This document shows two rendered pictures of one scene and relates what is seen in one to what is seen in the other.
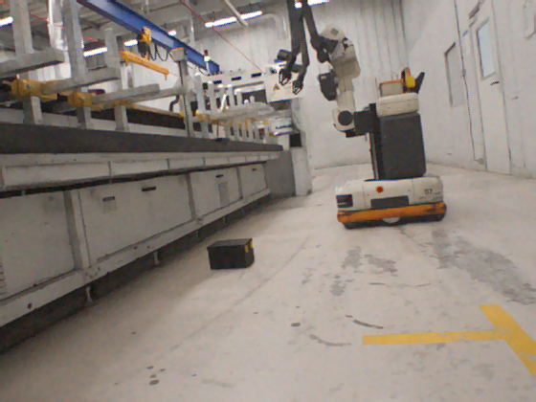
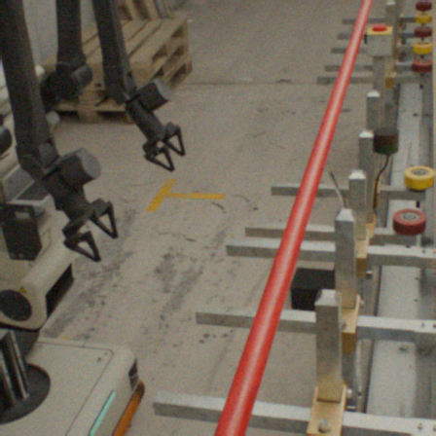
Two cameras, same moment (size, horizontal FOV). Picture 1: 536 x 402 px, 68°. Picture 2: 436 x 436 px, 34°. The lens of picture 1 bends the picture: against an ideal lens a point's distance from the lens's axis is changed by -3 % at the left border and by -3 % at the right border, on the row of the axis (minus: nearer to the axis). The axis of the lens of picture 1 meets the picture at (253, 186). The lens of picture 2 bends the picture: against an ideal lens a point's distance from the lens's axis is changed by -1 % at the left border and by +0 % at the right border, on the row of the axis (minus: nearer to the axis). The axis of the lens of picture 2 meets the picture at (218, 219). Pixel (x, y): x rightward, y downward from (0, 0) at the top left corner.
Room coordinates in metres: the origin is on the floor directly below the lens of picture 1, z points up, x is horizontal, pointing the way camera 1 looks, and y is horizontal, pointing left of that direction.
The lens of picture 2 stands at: (4.50, -0.08, 1.78)
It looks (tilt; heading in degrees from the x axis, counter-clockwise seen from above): 29 degrees down; 183
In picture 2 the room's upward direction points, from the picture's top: 6 degrees counter-clockwise
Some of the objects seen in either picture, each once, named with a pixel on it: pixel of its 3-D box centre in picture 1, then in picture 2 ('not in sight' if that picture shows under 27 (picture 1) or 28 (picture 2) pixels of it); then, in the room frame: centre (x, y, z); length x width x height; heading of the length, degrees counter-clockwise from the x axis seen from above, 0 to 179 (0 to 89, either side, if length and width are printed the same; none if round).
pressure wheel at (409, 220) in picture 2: not in sight; (408, 235); (2.98, 0.30, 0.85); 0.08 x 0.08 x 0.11
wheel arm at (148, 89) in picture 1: (104, 99); (375, 67); (1.49, 0.49, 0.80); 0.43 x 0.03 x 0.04; 76
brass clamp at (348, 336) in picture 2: not in sight; (345, 319); (3.42, 0.08, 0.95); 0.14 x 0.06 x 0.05; 166
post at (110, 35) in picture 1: (116, 86); (388, 61); (1.71, 0.51, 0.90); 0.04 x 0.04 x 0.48; 76
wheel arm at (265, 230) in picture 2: (229, 118); (329, 234); (2.93, 0.11, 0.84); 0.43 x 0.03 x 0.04; 76
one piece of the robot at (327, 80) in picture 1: (329, 83); (39, 198); (2.90, -0.62, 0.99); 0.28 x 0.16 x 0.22; 165
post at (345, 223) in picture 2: (234, 114); (345, 320); (3.40, 0.08, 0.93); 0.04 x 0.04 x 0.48; 76
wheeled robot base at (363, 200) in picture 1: (386, 195); (15, 420); (2.82, -0.91, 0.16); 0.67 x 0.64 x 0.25; 75
